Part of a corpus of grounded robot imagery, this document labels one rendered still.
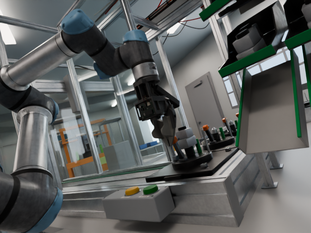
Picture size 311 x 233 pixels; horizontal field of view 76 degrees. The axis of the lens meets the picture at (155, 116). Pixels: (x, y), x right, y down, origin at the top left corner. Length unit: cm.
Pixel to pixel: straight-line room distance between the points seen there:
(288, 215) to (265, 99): 28
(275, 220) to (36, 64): 73
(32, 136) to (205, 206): 55
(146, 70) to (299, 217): 49
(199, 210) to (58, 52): 57
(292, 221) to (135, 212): 34
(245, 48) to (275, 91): 15
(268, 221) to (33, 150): 63
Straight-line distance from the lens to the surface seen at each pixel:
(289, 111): 55
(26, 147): 71
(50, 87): 167
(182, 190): 53
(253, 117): 59
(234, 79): 64
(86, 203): 89
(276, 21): 63
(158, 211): 51
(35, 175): 62
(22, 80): 78
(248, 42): 52
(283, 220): 52
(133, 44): 62
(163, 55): 204
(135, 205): 55
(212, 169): 55
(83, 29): 60
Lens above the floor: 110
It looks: 5 degrees up
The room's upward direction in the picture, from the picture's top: 17 degrees counter-clockwise
